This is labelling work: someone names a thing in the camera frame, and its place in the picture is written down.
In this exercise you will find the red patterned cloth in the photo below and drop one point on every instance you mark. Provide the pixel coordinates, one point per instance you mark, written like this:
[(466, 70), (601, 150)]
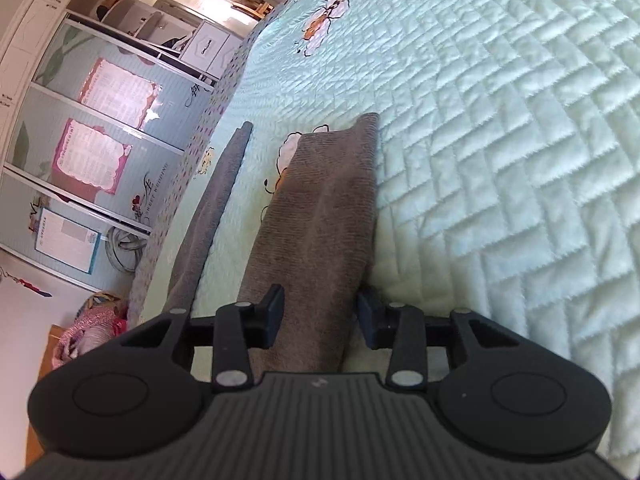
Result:
[(101, 318)]

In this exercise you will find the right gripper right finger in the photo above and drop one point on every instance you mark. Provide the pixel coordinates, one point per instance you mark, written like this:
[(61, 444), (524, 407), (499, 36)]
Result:
[(399, 328)]

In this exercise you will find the sliding door wardrobe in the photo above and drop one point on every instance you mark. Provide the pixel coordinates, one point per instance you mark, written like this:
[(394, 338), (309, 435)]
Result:
[(93, 133)]

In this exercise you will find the grey knit trousers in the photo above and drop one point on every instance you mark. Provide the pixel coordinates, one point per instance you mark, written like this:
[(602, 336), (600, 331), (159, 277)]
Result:
[(316, 241)]

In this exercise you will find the mint green quilted bedspread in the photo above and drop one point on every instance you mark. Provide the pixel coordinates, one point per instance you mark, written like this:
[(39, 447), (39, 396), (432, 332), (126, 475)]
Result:
[(507, 166)]

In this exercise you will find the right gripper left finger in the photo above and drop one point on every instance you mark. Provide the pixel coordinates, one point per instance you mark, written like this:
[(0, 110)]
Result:
[(240, 327)]

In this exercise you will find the white drawer cabinet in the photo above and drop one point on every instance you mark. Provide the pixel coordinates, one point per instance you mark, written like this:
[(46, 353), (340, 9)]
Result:
[(210, 49)]

